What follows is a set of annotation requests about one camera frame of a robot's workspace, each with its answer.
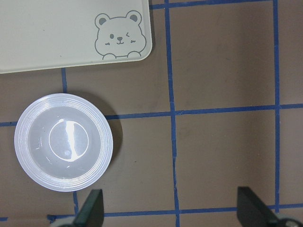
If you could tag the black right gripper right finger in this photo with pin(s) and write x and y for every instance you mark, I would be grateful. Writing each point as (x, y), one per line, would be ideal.
(252, 211)

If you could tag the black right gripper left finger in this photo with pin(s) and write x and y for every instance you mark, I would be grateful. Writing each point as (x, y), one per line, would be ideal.
(92, 212)

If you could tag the cream bear tray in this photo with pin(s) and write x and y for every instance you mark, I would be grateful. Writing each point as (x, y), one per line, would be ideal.
(49, 34)

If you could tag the white round plate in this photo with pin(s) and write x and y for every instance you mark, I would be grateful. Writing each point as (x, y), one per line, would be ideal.
(63, 142)

